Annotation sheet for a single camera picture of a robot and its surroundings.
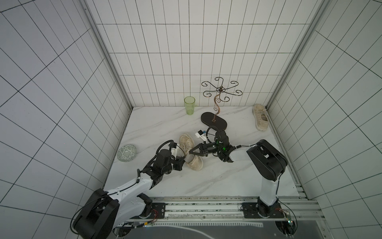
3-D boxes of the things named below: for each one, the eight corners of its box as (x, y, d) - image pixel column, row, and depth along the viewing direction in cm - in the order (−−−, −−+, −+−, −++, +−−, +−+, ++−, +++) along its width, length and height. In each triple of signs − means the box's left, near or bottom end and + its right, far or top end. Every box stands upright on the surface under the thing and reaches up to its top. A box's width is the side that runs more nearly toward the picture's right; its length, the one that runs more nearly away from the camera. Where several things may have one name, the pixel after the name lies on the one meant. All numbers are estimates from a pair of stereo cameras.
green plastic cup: (184, 116, 117) (184, 103, 107) (185, 108, 122) (184, 96, 112) (195, 116, 117) (195, 103, 107) (194, 108, 122) (195, 96, 112)
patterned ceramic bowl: (118, 162, 92) (115, 159, 88) (123, 147, 99) (120, 144, 95) (135, 162, 92) (132, 159, 88) (138, 147, 99) (136, 144, 95)
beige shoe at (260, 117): (257, 130, 107) (260, 125, 102) (252, 108, 121) (254, 103, 116) (266, 131, 106) (270, 125, 102) (261, 109, 120) (263, 104, 116)
